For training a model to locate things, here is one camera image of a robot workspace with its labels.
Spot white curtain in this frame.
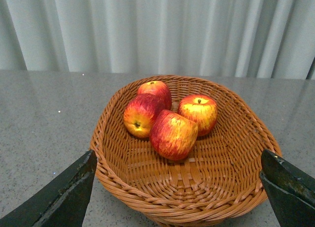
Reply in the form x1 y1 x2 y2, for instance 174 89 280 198
0 0 315 79

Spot red yellow apple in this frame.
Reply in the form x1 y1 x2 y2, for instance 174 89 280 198
177 95 218 136

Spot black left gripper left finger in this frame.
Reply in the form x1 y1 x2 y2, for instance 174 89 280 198
0 150 97 227

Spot red apple streaked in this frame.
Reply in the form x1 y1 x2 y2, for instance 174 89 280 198
149 110 198 161

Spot red apple back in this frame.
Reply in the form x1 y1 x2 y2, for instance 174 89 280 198
137 81 172 110

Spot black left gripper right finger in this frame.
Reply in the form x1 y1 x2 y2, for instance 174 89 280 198
259 149 315 227

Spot brown wicker basket left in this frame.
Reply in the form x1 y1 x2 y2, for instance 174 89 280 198
90 75 282 227

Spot red apple lying sideways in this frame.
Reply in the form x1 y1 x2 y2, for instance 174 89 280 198
123 93 165 138

